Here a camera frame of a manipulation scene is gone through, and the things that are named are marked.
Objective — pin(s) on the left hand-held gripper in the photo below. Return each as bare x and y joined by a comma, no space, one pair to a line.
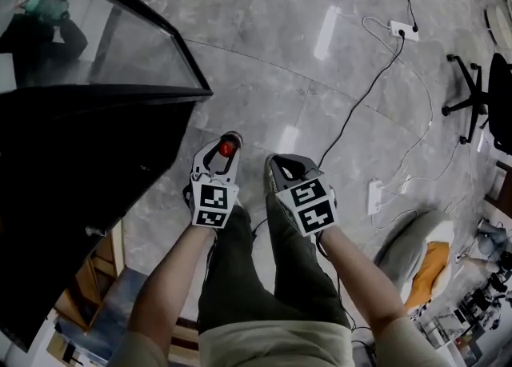
212,201

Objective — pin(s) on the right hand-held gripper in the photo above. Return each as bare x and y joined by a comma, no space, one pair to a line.
312,205

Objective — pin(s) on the small red ball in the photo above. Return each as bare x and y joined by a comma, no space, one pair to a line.
227,149

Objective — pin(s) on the person's left forearm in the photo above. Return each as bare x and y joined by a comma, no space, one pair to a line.
172,277

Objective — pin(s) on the person's right forearm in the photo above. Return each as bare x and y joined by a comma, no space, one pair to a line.
360,277

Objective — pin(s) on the white power adapter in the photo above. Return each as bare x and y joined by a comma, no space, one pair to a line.
376,197

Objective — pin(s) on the person's dark trousers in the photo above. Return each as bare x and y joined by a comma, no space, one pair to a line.
240,269

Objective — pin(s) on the grey armchair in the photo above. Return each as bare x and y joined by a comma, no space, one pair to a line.
400,245

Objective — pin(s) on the orange cushion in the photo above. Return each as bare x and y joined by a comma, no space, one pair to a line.
432,273

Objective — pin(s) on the person's beige shirt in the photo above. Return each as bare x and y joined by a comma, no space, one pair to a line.
280,345

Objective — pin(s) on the white power strip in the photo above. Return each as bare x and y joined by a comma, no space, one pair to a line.
402,30

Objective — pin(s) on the blue grey board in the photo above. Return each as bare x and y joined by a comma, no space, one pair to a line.
116,317

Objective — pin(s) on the black office chair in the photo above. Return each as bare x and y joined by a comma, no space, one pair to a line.
480,97

